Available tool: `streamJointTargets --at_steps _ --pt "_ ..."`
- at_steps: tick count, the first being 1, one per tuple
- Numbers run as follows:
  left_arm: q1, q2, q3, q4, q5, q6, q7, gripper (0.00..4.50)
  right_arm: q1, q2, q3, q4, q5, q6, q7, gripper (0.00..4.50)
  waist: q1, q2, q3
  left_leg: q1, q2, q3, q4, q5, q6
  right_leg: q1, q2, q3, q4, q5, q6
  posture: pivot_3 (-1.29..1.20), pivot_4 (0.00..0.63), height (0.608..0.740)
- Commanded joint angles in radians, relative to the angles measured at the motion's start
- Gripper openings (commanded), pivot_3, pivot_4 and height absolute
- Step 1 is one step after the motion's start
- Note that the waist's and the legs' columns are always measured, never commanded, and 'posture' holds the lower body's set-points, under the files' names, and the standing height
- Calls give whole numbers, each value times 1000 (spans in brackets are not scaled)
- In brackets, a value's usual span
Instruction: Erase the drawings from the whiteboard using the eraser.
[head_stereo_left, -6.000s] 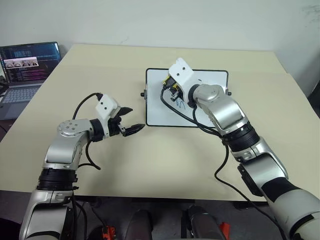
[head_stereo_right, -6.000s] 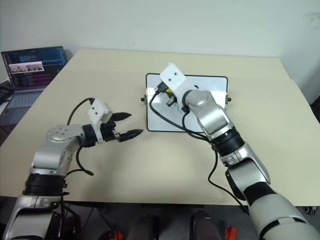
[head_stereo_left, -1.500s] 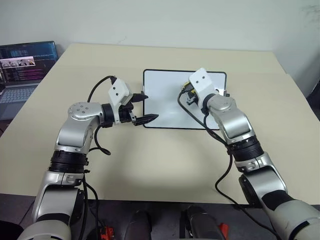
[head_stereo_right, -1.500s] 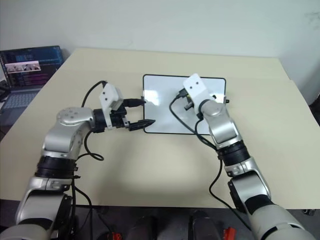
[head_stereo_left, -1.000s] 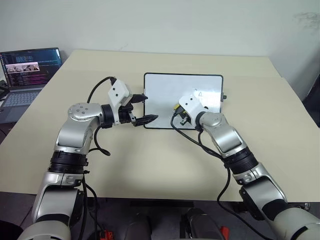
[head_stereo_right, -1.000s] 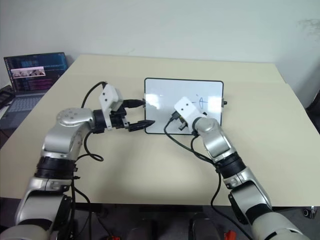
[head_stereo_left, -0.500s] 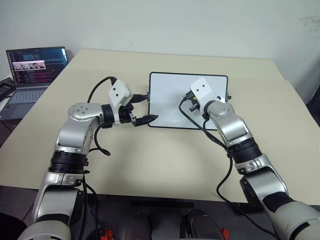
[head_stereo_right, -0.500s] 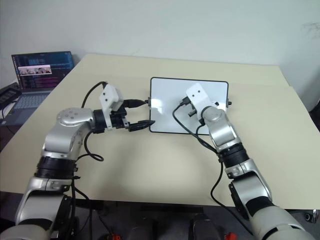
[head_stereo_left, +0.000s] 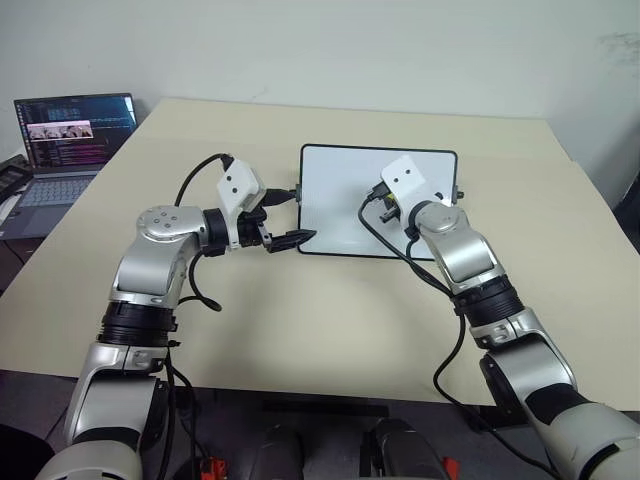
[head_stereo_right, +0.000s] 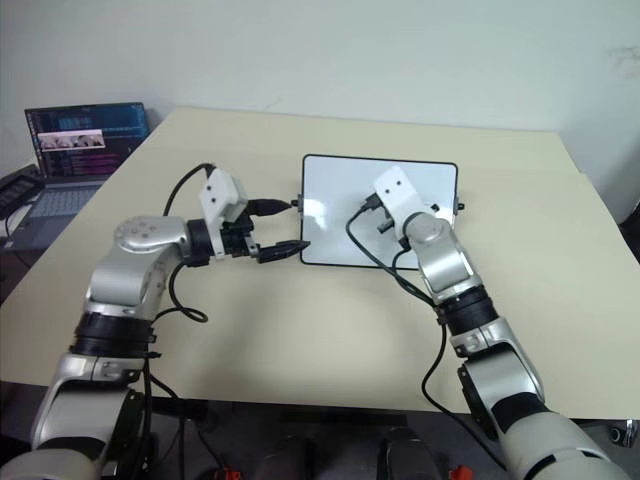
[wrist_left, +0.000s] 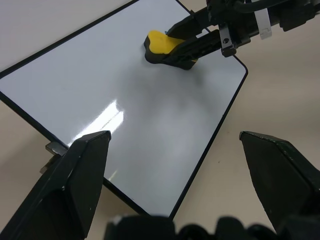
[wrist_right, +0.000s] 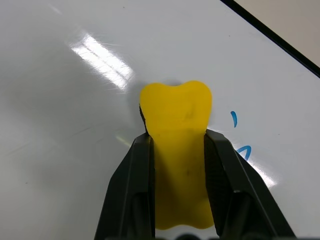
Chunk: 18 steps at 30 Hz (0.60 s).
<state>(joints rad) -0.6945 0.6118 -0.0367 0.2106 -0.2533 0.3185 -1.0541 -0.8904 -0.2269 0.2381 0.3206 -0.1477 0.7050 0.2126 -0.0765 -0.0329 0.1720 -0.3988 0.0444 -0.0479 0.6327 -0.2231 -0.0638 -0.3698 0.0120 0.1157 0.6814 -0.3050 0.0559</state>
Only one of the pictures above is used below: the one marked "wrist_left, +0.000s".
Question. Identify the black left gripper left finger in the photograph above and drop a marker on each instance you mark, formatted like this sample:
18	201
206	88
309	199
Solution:
67	185

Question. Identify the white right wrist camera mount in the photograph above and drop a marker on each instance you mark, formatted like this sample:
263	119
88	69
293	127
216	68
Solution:
263	23

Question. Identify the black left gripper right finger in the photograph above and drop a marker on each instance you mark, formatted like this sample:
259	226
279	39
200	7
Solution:
280	175

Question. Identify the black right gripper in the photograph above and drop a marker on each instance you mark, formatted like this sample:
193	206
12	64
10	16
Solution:
236	20

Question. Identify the black-framed whiteboard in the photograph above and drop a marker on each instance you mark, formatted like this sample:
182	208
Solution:
100	75

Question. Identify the yellow and black eraser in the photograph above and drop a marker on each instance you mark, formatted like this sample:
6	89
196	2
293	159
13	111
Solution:
158	43

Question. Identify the grey metal whiteboard bracket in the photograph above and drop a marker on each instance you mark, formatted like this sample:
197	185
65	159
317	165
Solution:
53	148

